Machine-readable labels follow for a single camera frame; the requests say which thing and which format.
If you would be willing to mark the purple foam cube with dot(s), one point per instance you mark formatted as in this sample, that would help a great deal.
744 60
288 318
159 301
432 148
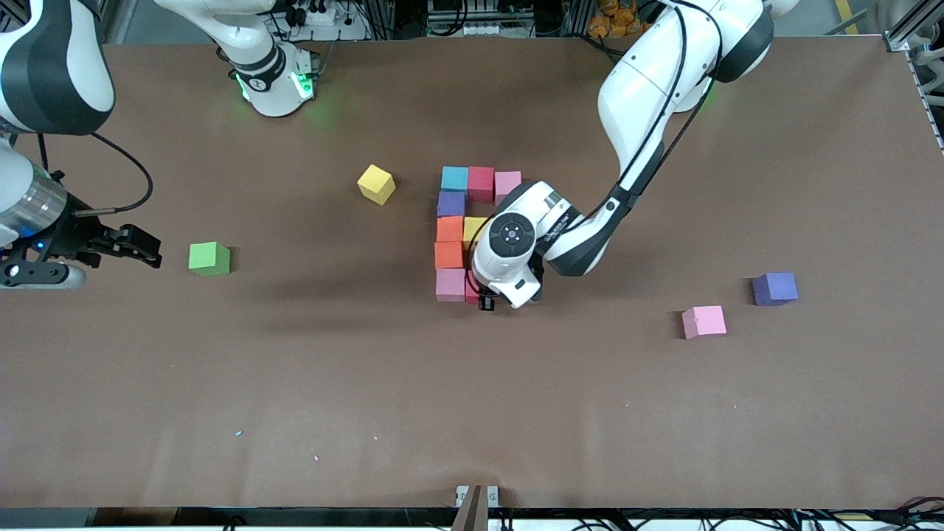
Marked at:
451 203
775 288

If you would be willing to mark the white power strip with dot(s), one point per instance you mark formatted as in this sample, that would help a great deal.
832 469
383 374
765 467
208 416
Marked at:
321 16
487 29

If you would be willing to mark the green foam cube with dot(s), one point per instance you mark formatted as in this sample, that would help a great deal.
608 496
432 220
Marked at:
209 259

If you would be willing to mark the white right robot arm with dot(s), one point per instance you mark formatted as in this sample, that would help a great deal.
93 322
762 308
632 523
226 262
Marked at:
96 74

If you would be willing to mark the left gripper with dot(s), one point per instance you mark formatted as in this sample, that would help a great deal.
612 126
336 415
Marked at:
487 302

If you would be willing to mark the orange foam cube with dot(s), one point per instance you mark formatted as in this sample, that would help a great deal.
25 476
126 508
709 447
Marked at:
450 228
448 255

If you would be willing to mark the pink foam cube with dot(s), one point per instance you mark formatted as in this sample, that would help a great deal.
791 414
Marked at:
704 322
450 285
505 181

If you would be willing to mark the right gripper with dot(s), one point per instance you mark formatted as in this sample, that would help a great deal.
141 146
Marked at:
75 234

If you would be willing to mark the teal foam cube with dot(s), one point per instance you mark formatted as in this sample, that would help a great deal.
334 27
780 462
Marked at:
455 178

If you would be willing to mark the red foam cube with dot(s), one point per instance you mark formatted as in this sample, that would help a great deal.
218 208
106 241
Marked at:
472 291
481 183

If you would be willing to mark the aluminium frame post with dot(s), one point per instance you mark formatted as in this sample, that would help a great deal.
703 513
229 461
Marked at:
911 29

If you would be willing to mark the orange bundle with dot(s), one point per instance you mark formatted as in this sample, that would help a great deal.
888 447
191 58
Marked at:
616 18

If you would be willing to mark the yellow foam cube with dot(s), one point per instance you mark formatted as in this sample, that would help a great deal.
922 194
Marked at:
473 227
376 184

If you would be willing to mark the aluminium table edge rail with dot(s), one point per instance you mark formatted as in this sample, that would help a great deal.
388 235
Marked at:
925 96

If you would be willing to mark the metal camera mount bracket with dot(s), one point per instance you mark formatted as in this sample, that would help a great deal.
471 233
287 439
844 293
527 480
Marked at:
476 501

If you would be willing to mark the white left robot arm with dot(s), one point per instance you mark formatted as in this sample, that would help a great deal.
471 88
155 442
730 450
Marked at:
641 81

